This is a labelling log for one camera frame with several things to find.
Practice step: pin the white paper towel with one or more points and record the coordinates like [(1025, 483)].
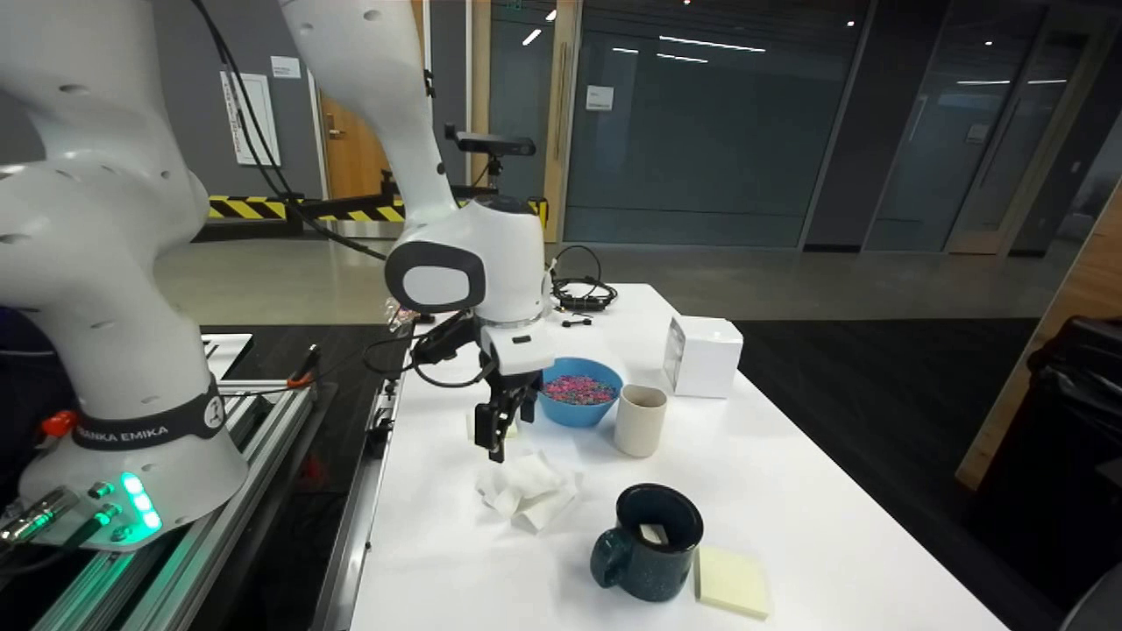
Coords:
[(528, 492)]

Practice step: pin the black office chair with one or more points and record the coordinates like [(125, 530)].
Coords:
[(1081, 396)]

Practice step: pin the small white sign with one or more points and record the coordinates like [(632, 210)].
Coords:
[(599, 99)]

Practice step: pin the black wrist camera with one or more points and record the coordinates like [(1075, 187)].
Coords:
[(449, 338)]

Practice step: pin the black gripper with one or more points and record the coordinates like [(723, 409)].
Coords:
[(521, 393)]

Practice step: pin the white paper sheet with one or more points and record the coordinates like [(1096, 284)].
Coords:
[(238, 142)]

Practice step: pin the dark teal mug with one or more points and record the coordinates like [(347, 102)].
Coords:
[(652, 571)]

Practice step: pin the aluminium rail frame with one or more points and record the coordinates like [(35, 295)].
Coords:
[(234, 513)]

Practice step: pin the beige ceramic mug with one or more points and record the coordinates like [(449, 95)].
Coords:
[(638, 425)]

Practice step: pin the white dispenser box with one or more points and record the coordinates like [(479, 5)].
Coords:
[(706, 354)]

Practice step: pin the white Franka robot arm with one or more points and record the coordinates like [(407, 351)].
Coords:
[(107, 231)]

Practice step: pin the black stereo camera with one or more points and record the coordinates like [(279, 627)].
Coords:
[(492, 143)]

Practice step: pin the colourful beads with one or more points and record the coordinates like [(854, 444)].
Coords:
[(580, 391)]

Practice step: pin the yellow sticky note pad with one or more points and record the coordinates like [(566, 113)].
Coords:
[(735, 581)]

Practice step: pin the brown wooden door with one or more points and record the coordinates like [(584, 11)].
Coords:
[(350, 160)]

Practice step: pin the blue bowl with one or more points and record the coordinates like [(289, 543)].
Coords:
[(584, 412)]

